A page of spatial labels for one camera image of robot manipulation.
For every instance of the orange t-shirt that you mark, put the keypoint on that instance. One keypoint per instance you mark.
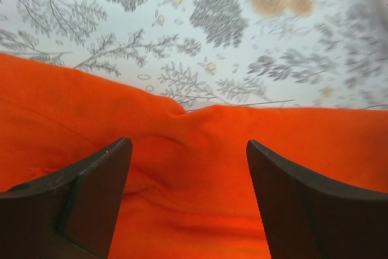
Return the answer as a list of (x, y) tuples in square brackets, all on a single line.
[(189, 192)]

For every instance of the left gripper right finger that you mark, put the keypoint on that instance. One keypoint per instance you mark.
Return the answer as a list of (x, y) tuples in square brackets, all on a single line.
[(308, 215)]

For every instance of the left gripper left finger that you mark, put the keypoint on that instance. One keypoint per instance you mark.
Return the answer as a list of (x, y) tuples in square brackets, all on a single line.
[(70, 213)]

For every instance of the floral patterned table mat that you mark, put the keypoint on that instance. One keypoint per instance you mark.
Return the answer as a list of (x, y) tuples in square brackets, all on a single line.
[(259, 53)]

